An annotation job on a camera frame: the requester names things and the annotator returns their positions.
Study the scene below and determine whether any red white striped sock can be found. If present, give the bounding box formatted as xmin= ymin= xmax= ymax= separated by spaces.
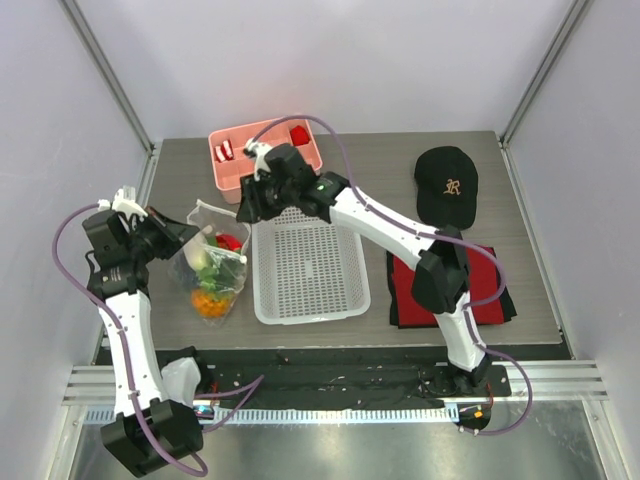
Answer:
xmin=214 ymin=140 xmax=234 ymax=163

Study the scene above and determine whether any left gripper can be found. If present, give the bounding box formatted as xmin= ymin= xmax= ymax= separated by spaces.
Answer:
xmin=126 ymin=206 xmax=199 ymax=264

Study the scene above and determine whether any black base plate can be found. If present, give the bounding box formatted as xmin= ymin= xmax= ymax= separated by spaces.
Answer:
xmin=202 ymin=347 xmax=512 ymax=411

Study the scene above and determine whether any red folded shirt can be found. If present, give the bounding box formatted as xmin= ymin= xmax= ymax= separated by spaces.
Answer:
xmin=392 ymin=243 xmax=505 ymax=327

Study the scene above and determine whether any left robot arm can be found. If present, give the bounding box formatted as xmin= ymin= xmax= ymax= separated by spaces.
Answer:
xmin=82 ymin=209 xmax=213 ymax=478

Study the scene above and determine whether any polka dot zip bag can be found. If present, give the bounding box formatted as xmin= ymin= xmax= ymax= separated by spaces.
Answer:
xmin=168 ymin=200 xmax=251 ymax=326

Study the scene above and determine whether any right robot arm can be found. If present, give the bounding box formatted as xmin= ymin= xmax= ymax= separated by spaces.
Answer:
xmin=236 ymin=140 xmax=491 ymax=395

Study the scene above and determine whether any red fake tomato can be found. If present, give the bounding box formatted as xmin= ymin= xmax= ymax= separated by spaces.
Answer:
xmin=216 ymin=234 xmax=243 ymax=252

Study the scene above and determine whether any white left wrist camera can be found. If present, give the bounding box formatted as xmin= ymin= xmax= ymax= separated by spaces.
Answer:
xmin=98 ymin=186 xmax=148 ymax=220

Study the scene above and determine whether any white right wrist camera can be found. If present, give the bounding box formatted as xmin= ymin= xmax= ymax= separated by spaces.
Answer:
xmin=243 ymin=138 xmax=273 ymax=181

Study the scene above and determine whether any white slotted cable duct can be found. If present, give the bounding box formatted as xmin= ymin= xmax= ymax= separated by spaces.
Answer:
xmin=84 ymin=404 xmax=459 ymax=426

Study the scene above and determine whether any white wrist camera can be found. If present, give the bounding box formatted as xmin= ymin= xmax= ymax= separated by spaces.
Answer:
xmin=98 ymin=186 xmax=148 ymax=220
xmin=243 ymin=138 xmax=273 ymax=181

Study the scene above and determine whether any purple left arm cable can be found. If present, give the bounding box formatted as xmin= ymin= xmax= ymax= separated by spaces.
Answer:
xmin=52 ymin=202 xmax=265 ymax=476

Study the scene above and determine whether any black folded cloth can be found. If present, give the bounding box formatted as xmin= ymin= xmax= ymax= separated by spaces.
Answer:
xmin=386 ymin=249 xmax=517 ymax=329

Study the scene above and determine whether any white plastic basket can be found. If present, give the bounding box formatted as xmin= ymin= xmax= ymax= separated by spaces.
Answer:
xmin=251 ymin=208 xmax=371 ymax=326

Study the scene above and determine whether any red rolled sock back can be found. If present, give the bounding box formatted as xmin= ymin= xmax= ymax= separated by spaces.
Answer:
xmin=289 ymin=125 xmax=311 ymax=147

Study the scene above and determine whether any pink divided organizer box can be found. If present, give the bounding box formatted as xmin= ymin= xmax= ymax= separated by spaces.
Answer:
xmin=208 ymin=120 xmax=323 ymax=205

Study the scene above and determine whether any black baseball cap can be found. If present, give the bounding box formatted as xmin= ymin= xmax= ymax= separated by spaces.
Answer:
xmin=414 ymin=146 xmax=479 ymax=231

